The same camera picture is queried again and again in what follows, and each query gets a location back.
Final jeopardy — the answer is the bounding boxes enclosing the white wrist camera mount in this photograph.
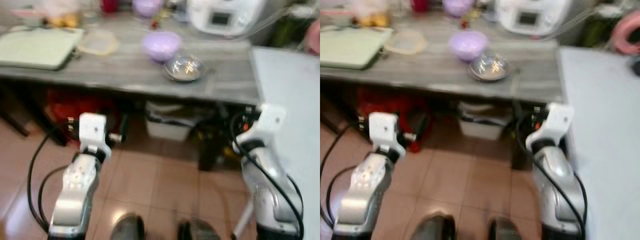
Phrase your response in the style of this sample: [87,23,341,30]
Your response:
[525,102,575,149]
[77,112,114,157]
[234,103,288,149]
[367,112,407,157]

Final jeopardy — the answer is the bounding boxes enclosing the large purple plastic bowl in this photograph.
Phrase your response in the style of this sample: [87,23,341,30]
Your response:
[448,30,490,63]
[140,30,182,63]

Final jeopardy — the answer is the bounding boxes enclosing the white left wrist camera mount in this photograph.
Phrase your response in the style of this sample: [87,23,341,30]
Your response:
[367,112,407,157]
[77,112,114,157]

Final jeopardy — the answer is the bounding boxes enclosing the clear plastic container lid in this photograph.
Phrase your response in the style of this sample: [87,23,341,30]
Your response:
[77,30,120,56]
[383,29,429,55]

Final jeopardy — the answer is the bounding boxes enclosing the pale green cutting board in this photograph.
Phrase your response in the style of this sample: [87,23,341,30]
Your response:
[320,27,394,70]
[0,27,85,71]

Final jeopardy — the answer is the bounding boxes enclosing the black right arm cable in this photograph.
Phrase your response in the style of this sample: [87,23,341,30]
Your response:
[229,111,306,237]
[514,107,589,236]

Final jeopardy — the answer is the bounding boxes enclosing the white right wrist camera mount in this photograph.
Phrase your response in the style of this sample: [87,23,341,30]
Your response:
[525,102,575,149]
[234,103,288,149]

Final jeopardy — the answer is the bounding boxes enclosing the white rice cooker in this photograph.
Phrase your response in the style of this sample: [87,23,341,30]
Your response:
[187,0,267,37]
[494,0,574,37]

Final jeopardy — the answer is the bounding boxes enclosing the red plastic bag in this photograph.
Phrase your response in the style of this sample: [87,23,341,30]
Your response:
[46,89,122,137]
[356,89,432,153]

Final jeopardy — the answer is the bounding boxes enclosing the dark robot foot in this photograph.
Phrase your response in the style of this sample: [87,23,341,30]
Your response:
[178,216,222,240]
[109,212,146,240]
[489,216,527,240]
[410,212,457,240]

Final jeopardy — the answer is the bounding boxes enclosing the yellow fruit in bag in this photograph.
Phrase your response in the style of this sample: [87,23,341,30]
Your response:
[44,11,81,29]
[357,11,391,29]

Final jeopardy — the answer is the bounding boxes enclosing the white storage box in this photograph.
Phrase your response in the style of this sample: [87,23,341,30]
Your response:
[144,100,195,142]
[457,101,505,142]

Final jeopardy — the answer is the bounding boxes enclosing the pink round object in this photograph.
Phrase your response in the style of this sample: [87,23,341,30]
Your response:
[612,17,640,56]
[304,20,321,56]

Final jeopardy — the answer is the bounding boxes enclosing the dark right robot foot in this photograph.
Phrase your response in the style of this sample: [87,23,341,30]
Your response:
[489,216,527,240]
[178,216,222,240]

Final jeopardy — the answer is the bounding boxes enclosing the dark left robot foot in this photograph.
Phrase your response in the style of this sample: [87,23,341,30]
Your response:
[109,212,146,240]
[410,212,457,240]

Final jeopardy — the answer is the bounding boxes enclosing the dark green bottles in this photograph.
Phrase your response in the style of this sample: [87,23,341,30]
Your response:
[579,4,622,49]
[271,4,314,49]

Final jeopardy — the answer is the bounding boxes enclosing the white table leg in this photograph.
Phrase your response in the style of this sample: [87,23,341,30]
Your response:
[231,199,254,239]

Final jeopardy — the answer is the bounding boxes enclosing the small purple bowl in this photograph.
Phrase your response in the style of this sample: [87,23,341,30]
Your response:
[442,0,474,17]
[132,0,164,19]

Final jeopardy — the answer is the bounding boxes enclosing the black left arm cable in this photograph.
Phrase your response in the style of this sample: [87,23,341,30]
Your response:
[27,129,77,233]
[320,125,368,231]

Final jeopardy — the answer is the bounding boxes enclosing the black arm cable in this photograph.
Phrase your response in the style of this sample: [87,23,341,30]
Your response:
[514,107,589,236]
[320,125,368,231]
[229,111,306,237]
[27,129,77,233]

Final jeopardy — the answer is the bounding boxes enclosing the shiny steel bowl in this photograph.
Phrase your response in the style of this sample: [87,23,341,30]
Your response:
[468,52,512,83]
[162,53,207,84]

